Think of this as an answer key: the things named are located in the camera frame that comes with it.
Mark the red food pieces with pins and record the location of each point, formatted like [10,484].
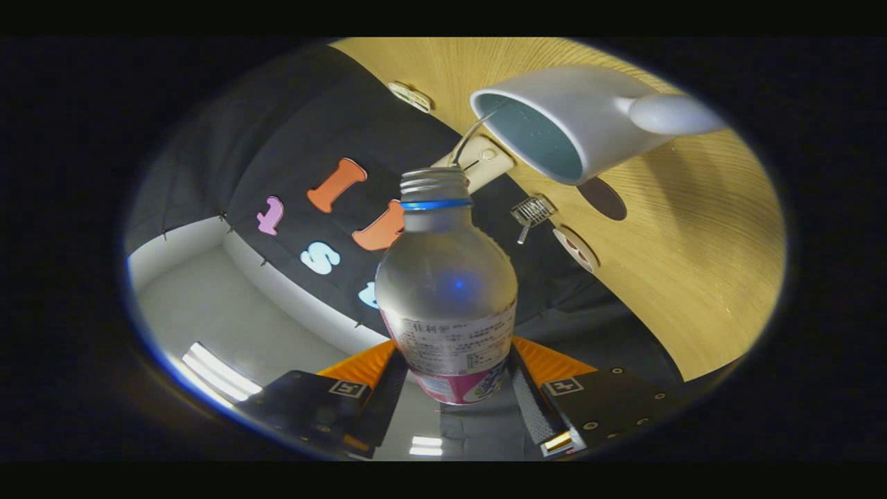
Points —
[571,244]

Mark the silver juice bottle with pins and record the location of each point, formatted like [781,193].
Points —
[443,284]

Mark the white divided sauce tray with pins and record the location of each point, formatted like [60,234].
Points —
[410,96]

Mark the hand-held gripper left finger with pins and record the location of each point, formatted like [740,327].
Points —
[312,402]

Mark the white toaster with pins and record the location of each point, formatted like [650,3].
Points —
[485,163]

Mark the metal spoon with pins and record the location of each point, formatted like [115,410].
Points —
[523,234]

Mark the white round plate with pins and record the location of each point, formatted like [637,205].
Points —
[587,258]

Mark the white cup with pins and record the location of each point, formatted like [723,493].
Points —
[596,111]

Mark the dark round coaster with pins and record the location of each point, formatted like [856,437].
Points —
[604,201]

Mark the clear juice stream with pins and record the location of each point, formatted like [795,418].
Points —
[463,142]

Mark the wooden table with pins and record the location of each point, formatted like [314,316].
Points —
[693,242]

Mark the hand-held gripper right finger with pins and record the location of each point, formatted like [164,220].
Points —
[610,402]

